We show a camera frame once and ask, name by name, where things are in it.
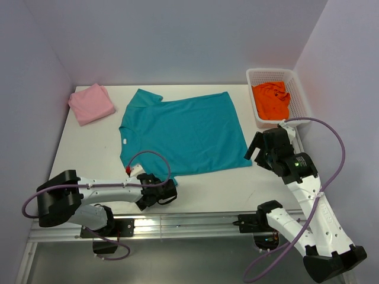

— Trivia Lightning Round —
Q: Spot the teal t-shirt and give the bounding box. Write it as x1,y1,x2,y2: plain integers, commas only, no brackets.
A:
119,89,252,180

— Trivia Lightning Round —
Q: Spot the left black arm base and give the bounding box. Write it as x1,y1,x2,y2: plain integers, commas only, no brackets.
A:
95,218,134,238

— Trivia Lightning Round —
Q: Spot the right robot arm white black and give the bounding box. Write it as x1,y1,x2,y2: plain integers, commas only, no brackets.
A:
245,127,367,283

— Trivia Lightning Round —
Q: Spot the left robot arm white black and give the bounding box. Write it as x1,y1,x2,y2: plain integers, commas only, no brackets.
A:
37,170,178,236

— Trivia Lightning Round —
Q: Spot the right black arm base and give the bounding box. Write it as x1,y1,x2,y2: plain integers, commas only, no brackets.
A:
233,212,272,233

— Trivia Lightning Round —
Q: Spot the orange t-shirt in basket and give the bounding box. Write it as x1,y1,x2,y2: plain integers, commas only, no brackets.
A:
252,81,291,121

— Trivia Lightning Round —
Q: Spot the white plastic basket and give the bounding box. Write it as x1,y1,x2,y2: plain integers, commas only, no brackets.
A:
246,68,311,128

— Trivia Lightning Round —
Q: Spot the folded pink t-shirt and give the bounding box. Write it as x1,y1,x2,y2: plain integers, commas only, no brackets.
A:
68,83,116,126

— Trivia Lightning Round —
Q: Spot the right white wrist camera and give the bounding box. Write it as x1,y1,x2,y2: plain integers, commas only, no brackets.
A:
278,120,296,143

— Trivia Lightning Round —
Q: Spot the aluminium mounting rail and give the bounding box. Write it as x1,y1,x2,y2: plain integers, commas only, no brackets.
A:
28,209,314,243

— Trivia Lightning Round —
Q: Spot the black box under rail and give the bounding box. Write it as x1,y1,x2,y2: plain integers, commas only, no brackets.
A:
92,241,118,255

